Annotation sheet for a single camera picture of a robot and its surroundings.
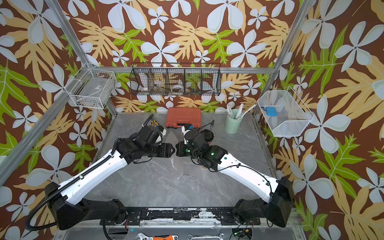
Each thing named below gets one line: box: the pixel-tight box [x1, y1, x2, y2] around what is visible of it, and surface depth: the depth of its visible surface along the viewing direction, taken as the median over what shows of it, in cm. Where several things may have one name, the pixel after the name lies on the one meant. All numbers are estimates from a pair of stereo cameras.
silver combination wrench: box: [187, 233, 224, 240], surface depth 70 cm
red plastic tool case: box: [165, 107, 202, 128], surface depth 117 cm
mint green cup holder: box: [224, 109, 243, 134], surface depth 106 cm
